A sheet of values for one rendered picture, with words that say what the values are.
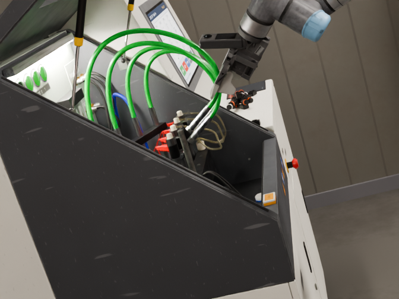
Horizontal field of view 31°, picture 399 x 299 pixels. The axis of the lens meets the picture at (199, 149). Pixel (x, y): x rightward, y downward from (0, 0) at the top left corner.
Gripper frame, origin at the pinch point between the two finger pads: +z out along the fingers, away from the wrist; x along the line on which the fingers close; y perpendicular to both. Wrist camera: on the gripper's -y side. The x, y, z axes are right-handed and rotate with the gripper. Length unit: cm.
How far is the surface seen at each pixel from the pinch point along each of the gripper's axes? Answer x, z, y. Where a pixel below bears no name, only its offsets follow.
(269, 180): -11.6, 11.0, 24.3
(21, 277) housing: -51, 42, -22
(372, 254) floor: 97, 101, 107
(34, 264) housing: -49, 37, -21
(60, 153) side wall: -40.6, 9.6, -25.9
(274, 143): 19.0, 19.5, 25.3
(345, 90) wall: 182, 73, 72
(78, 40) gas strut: -30.9, -14.0, -32.5
